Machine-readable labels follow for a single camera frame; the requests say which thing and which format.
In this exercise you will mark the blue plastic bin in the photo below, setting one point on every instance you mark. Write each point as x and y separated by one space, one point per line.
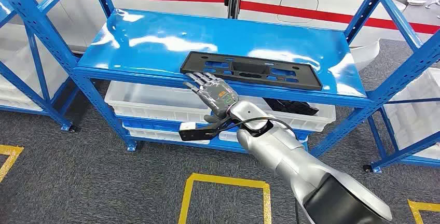
304 136
151 123

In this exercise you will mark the black stanchion post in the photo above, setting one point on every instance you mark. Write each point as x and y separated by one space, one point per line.
233 6

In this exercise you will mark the black part in bin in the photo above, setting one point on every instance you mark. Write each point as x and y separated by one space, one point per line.
292 107

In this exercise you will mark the yellow floor tape square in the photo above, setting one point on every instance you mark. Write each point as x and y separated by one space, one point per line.
223 180
424 206

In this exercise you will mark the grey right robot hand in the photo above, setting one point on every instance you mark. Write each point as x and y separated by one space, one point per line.
220 97

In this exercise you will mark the blue metal shelf rack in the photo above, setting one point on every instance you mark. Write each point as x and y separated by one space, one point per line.
402 154
206 37
51 110

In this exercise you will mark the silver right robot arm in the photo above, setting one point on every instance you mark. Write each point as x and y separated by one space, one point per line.
292 160

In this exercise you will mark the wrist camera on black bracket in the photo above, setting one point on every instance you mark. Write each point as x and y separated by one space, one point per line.
192 135

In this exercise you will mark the black plastic car part panel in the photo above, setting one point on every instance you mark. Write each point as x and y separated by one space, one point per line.
252 68

